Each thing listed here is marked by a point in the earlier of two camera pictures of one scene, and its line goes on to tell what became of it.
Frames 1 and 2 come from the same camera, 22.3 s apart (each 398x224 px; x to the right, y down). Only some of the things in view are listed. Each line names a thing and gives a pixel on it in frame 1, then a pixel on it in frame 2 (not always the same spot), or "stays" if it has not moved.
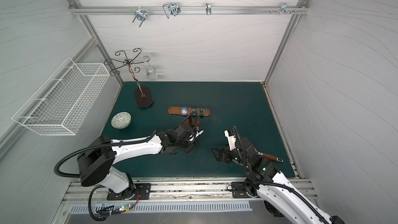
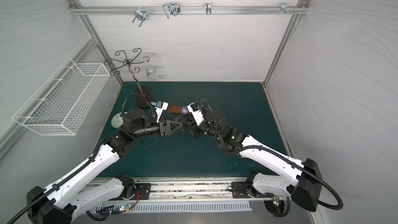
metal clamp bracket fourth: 283,9 stays
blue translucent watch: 184,111 stays
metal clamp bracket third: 208,8 stays
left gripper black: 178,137 → 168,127
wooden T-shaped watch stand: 176,110 stays
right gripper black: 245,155 → 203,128
